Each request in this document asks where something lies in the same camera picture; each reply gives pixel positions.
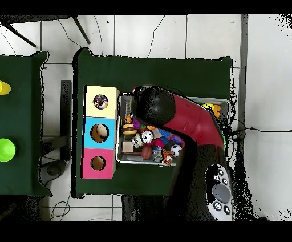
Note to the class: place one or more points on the dark green tablecloth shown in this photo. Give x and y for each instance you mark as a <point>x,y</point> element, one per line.
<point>148,75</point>
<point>20,114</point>

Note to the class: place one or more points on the black white soccer ball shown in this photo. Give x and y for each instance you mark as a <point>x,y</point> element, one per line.
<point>176,150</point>

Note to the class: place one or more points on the red soda can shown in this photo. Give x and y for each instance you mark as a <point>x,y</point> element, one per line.
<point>146,136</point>

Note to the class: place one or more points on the tiger plush toy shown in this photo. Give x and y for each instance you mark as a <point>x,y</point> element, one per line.
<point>167,157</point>

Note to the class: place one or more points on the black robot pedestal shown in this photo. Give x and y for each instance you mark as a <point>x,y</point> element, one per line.
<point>141,207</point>

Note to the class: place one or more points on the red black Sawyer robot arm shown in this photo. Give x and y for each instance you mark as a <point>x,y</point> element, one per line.
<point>194,118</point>

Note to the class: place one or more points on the green plastic cup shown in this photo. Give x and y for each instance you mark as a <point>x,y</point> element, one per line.
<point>6,149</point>

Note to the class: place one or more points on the toy hamburger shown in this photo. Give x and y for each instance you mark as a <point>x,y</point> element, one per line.
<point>129,129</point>

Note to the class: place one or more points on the yellow plastic cup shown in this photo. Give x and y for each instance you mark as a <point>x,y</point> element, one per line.
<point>4,88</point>

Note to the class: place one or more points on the shallow silver mesh bin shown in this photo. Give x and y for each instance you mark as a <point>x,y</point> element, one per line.
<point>123,105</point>

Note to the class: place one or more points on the black metal stand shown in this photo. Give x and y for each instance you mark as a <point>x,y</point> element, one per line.
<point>34,18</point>

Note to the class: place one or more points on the beige ball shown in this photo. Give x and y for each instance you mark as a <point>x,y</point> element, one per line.
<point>102,130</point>

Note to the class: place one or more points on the wooden box with three holes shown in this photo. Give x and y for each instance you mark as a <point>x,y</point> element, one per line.
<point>111,127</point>

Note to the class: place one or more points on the purple spiky rubber toy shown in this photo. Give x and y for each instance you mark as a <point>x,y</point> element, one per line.
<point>136,124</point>

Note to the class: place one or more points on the polka dot cloth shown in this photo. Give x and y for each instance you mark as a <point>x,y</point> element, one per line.
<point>100,101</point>

